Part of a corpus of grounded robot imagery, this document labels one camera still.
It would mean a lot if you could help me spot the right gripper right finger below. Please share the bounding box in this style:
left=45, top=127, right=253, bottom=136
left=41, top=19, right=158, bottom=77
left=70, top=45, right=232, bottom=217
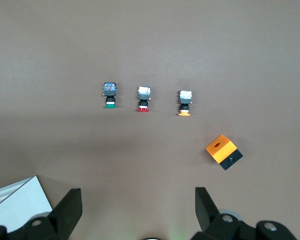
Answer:
left=192, top=186, right=244, bottom=240

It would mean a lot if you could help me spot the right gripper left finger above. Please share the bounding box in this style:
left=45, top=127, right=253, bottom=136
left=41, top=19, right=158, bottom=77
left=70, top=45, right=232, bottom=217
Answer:
left=22, top=188, right=83, bottom=240

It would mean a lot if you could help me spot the green push button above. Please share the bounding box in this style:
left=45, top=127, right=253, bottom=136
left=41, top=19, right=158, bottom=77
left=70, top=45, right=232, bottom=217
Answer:
left=101, top=81, right=119, bottom=110

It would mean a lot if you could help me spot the white drawer cabinet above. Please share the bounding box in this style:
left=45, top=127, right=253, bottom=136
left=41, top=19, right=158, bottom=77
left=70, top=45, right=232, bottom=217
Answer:
left=0, top=175, right=53, bottom=233

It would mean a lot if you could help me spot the orange black button box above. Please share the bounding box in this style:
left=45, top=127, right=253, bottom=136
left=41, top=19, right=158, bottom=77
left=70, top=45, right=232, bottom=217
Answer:
left=204, top=134, right=244, bottom=171

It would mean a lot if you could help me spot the yellow push button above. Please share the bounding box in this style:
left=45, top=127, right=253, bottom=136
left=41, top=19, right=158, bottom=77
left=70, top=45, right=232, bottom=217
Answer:
left=176, top=89, right=193, bottom=117

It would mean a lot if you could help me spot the red push button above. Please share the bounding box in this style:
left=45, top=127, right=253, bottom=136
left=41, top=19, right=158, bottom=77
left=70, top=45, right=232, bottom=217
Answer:
left=135, top=86, right=152, bottom=113

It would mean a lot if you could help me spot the brown table cover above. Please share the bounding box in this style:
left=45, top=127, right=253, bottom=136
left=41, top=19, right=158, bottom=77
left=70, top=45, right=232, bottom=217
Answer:
left=0, top=0, right=300, bottom=240

